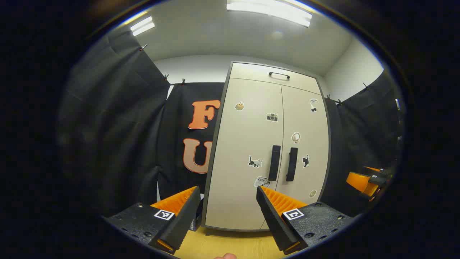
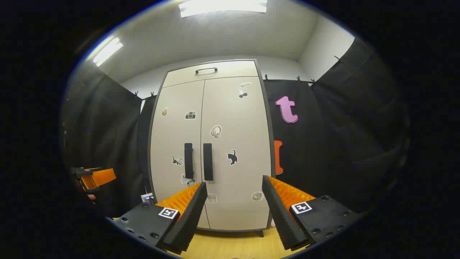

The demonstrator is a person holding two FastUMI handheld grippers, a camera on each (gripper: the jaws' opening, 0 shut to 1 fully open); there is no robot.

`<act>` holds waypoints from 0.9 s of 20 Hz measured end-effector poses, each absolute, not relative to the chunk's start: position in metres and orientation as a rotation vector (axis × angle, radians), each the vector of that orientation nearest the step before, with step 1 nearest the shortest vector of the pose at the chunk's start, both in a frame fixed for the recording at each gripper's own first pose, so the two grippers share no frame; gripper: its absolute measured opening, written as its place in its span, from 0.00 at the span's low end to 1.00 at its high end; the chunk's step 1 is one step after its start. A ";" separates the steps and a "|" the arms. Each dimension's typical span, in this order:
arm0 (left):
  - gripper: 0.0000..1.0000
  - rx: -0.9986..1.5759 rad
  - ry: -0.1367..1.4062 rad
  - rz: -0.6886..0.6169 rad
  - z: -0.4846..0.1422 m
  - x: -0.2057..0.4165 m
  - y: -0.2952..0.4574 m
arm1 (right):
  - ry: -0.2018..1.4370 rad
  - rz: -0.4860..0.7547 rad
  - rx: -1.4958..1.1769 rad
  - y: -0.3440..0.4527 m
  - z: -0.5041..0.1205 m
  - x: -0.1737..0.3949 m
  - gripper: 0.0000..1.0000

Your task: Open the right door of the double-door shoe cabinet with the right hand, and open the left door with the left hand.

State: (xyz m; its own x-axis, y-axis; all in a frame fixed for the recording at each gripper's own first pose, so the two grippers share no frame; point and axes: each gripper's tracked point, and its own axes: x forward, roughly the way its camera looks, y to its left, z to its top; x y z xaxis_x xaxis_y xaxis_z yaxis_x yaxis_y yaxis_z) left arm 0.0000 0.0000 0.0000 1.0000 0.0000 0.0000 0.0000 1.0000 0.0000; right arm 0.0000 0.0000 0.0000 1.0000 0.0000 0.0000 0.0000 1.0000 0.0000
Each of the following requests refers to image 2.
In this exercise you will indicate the wide ceiling light panel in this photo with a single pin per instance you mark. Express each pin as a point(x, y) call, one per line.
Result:
point(222, 6)

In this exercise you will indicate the beige double-door shoe cabinet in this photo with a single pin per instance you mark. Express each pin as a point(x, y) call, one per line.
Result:
point(230, 70)

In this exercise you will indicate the narrow ceiling light panel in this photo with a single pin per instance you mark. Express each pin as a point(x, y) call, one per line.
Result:
point(107, 51)

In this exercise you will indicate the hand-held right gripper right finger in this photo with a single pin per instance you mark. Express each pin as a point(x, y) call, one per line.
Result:
point(280, 216)

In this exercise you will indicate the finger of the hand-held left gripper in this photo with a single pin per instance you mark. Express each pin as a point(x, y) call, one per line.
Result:
point(104, 176)

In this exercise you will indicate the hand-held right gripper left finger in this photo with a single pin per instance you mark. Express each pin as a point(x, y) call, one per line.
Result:
point(190, 219)

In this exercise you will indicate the blue and white booklet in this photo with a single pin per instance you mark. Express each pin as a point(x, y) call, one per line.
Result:
point(147, 198)

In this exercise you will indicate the black backdrop cloth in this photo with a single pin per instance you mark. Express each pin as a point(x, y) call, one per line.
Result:
point(341, 144)

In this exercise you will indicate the cabinet door with headphone sticker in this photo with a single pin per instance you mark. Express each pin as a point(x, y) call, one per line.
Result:
point(244, 122)

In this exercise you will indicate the cabinet door with camera sticker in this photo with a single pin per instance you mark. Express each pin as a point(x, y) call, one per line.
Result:
point(176, 133)

